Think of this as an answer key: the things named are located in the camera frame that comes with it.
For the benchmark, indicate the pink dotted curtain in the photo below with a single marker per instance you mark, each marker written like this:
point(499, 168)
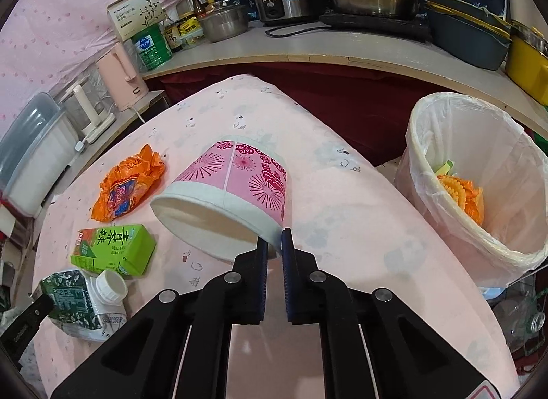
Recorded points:
point(64, 17)

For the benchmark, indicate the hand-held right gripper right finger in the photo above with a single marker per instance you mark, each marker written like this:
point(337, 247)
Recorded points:
point(286, 279)

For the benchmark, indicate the dark sauce bottle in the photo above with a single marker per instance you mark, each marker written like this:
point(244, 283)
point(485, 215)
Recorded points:
point(196, 5)

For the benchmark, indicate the dish cabinet with grey lid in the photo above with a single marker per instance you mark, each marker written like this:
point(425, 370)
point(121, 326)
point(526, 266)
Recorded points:
point(38, 167)

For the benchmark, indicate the pink printed tablecloth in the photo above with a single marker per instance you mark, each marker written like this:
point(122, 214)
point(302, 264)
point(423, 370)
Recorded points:
point(342, 210)

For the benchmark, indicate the clear plastic bottle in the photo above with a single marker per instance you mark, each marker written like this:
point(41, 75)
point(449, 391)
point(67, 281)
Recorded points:
point(526, 322)

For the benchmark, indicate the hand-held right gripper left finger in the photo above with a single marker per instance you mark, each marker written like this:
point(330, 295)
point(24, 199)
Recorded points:
point(259, 279)

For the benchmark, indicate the orange snack wrapper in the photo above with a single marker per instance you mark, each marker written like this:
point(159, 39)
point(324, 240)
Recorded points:
point(128, 184)
point(473, 206)

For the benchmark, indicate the pink paper cup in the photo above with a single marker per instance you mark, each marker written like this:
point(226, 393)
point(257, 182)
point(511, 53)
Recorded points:
point(239, 180)

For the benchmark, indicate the white lined trash bin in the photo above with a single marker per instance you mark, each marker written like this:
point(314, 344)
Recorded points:
point(492, 146)

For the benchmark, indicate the white power plug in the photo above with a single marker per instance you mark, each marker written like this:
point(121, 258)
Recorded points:
point(80, 146)

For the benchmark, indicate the pink electric kettle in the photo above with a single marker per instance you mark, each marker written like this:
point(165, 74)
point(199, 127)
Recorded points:
point(124, 82)

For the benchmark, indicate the steel bowl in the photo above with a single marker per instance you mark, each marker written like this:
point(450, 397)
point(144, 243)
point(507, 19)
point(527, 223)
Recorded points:
point(224, 24)

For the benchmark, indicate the blue grey basin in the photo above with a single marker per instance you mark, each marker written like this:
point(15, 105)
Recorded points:
point(466, 43)

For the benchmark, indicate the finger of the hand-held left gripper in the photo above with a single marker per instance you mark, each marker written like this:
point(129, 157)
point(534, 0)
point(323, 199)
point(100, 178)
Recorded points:
point(25, 326)

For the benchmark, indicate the black induction cooker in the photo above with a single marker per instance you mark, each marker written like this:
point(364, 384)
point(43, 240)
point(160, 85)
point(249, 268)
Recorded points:
point(376, 28)

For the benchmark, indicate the green tin can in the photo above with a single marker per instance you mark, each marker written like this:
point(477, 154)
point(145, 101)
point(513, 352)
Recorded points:
point(150, 52)

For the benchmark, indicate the brown label jar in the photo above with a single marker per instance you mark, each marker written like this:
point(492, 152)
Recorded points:
point(172, 39)

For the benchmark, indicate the glass food container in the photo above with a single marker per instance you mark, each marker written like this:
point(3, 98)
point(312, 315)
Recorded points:
point(192, 41)

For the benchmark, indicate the white cardboard box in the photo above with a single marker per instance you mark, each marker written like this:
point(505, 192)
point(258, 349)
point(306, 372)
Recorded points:
point(132, 15)

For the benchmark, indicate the yellow pot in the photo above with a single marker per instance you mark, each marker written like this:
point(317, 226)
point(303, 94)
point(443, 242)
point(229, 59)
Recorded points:
point(526, 69)

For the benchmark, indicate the light green tea carton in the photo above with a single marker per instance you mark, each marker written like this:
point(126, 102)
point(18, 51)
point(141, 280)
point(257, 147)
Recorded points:
point(115, 249)

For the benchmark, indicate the curved white counter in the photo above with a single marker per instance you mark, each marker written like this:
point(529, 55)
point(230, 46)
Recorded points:
point(299, 47)

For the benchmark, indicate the yellow cap bottle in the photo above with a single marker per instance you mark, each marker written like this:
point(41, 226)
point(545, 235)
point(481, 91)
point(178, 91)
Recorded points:
point(210, 5)

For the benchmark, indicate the dark green capped carton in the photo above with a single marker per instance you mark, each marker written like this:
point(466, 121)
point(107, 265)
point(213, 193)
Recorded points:
point(72, 304)

